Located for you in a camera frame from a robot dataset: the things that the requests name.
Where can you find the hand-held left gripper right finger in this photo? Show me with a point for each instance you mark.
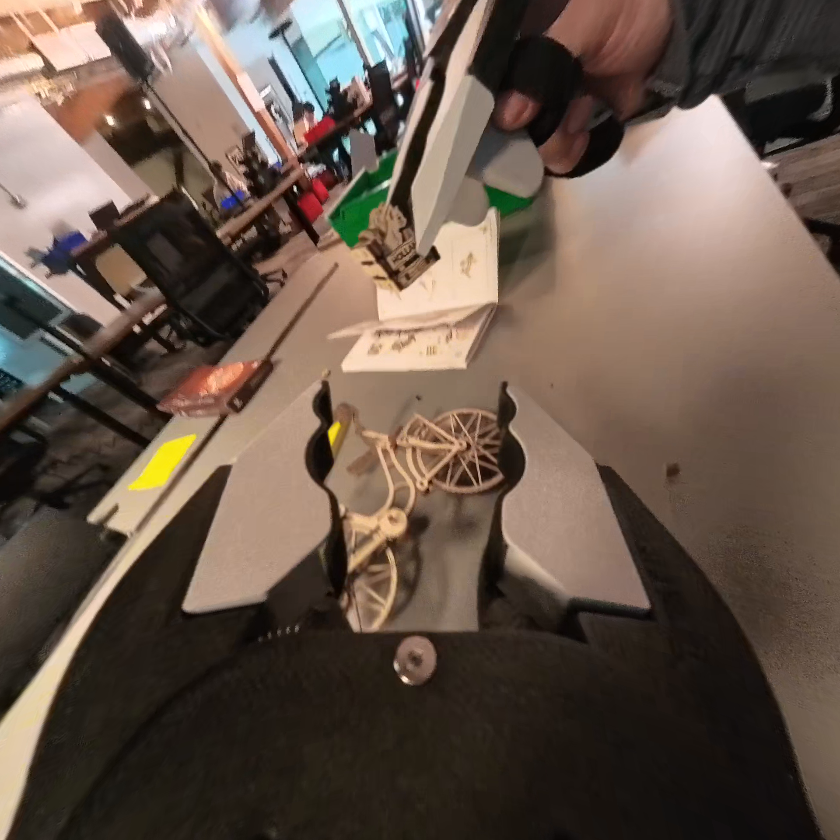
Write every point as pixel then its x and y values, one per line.
pixel 564 525

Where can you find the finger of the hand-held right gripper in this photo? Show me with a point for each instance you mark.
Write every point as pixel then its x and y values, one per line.
pixel 456 157
pixel 426 124

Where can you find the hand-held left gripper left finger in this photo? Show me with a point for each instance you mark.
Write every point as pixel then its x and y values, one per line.
pixel 262 525

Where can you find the wooden engine block part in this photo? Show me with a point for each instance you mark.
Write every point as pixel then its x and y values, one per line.
pixel 394 256

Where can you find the wooden bicycle model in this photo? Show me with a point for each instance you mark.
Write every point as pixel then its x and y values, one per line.
pixel 392 523

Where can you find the person's right forearm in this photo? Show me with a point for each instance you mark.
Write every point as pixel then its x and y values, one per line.
pixel 735 46

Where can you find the person's right hand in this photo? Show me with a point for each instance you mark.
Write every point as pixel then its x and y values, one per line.
pixel 623 46

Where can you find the green plastic bin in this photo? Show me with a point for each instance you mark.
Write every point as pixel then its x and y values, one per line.
pixel 358 203

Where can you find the yellow sticky note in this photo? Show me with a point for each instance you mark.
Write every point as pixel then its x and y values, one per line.
pixel 164 459

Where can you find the white instruction booklet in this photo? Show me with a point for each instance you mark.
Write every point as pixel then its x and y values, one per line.
pixel 453 289

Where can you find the brown cardboard box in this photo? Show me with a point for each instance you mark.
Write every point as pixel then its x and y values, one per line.
pixel 210 387

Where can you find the brown wooden desk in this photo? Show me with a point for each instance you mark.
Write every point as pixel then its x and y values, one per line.
pixel 98 344

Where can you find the black office chair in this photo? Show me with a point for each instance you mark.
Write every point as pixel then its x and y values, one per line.
pixel 190 275
pixel 787 118

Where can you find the computer monitor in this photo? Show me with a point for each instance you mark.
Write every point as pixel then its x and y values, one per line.
pixel 19 295

